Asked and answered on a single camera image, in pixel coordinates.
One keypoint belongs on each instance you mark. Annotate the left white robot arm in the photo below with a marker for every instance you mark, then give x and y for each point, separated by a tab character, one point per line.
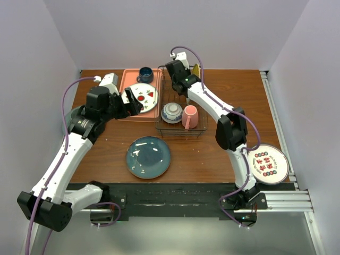
47	204

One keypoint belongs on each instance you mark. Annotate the grey green saucer plate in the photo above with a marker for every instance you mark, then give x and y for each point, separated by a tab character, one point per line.
68	117

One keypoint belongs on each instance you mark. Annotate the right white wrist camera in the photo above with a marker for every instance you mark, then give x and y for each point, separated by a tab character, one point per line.
182	56

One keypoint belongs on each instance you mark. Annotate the dark teal plate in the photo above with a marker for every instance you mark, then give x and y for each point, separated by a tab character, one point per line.
148	157

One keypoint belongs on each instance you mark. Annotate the blue white porcelain bowl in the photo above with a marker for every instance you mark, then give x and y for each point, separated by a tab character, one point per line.
172	113

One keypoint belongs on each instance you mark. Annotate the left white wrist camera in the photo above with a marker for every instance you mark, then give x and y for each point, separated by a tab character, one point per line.
109	81

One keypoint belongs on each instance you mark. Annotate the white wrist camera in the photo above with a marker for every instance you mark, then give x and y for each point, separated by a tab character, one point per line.
109	81
182	56

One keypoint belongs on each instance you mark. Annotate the black wire dish rack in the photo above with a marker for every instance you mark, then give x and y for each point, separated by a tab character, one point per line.
168	95

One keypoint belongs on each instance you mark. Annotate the dark blue mug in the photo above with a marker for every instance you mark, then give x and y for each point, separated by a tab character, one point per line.
146	75

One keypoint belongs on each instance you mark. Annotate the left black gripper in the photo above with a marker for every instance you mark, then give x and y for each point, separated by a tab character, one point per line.
133	108

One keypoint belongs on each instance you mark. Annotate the pink plastic tray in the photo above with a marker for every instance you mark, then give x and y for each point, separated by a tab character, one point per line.
129	78

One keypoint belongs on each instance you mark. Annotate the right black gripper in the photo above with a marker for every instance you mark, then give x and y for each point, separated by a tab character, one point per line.
188	71

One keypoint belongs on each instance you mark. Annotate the pink ceramic mug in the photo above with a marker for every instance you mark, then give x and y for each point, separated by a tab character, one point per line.
190	117

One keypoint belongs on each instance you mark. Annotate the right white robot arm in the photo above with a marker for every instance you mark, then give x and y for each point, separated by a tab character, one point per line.
235	132

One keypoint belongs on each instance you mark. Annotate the white watermelon pattern plate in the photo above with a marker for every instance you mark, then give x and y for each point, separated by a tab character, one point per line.
146	94

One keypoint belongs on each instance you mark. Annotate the yellow woven bamboo plate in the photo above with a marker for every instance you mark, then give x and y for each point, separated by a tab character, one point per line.
196	70

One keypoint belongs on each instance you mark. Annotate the aluminium frame rail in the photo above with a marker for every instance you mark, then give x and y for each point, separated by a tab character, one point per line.
309	215

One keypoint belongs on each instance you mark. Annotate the white plate red characters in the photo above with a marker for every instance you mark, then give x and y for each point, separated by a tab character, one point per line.
268	164

